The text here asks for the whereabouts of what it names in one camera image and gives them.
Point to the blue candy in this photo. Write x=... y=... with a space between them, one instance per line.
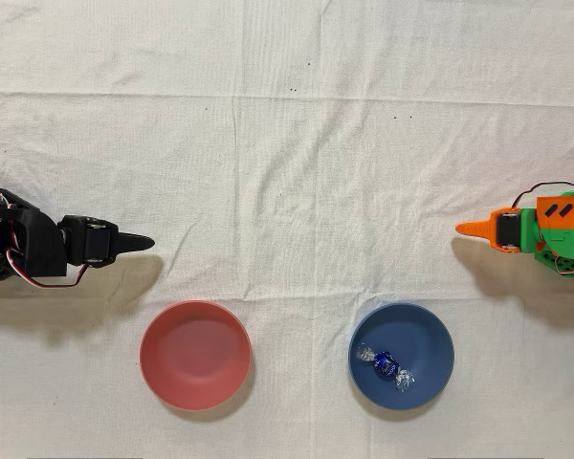
x=385 y=364

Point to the blue bowl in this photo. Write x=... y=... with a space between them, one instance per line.
x=411 y=334

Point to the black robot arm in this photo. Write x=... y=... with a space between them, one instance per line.
x=33 y=248

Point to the pink bowl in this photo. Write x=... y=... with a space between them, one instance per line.
x=195 y=355

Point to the white tablecloth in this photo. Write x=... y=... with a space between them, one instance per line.
x=287 y=143

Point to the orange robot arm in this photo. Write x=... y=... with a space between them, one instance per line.
x=562 y=229

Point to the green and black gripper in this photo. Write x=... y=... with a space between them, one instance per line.
x=507 y=230

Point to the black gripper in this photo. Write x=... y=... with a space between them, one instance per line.
x=97 y=243

